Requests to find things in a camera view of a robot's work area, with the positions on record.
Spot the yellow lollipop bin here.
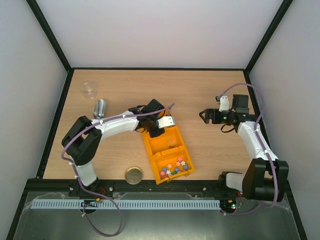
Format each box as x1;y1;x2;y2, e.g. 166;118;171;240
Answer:
142;132;160;157

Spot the yellow star candy bin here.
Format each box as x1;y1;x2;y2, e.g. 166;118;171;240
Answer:
149;147;195;185

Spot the metal scoop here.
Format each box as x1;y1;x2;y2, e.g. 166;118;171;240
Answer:
93;99;106;119

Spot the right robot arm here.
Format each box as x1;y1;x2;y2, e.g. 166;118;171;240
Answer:
199;94;289;203

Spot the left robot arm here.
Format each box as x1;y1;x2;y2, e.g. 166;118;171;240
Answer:
61;99;168;187

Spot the gold jar lid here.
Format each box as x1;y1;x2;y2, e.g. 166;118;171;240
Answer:
124;166;143;185

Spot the clear glass jar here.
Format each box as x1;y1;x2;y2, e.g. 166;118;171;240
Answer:
81;82;98;99

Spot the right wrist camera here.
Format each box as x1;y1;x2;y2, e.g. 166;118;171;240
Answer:
215;95;230;112

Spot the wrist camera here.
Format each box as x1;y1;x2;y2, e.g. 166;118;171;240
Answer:
157;115;176;129
215;95;230;112

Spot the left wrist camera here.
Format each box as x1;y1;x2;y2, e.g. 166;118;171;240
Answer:
157;115;176;129

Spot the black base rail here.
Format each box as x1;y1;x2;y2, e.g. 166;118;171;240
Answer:
23;178;238;200

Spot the grey slotted cable duct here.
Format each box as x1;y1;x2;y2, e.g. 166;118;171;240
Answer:
30;199;220;210

